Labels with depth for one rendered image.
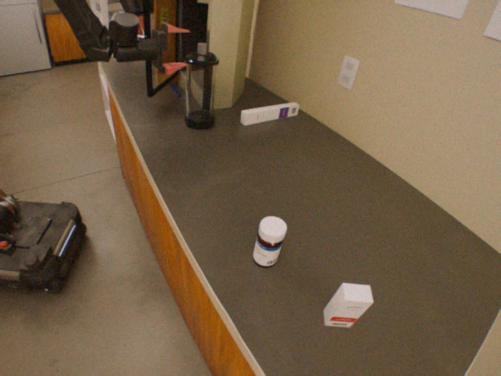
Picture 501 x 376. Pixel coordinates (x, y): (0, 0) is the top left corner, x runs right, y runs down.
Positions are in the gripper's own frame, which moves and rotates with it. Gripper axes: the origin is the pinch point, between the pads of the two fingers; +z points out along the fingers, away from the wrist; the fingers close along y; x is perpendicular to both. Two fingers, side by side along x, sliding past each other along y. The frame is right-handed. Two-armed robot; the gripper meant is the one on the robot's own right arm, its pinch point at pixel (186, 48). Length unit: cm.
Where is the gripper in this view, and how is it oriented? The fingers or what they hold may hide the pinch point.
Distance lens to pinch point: 84.6
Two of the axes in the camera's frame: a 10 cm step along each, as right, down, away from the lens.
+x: -5.4, -5.8, 6.1
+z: 8.3, -2.5, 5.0
